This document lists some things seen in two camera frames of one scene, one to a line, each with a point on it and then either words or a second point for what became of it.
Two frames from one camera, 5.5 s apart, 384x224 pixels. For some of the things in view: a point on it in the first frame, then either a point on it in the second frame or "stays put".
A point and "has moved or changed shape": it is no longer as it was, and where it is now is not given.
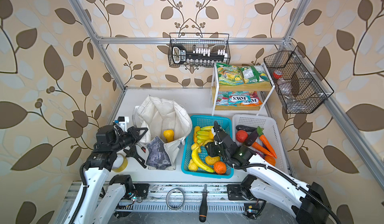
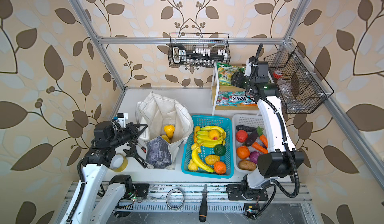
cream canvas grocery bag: [169, 125] stays put
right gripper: [210, 149] -> [238, 77]
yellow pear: [169, 134] has moved or changed shape
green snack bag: [229, 75] stays put
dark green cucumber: [248, 129] stays put
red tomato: [241, 136] stays put
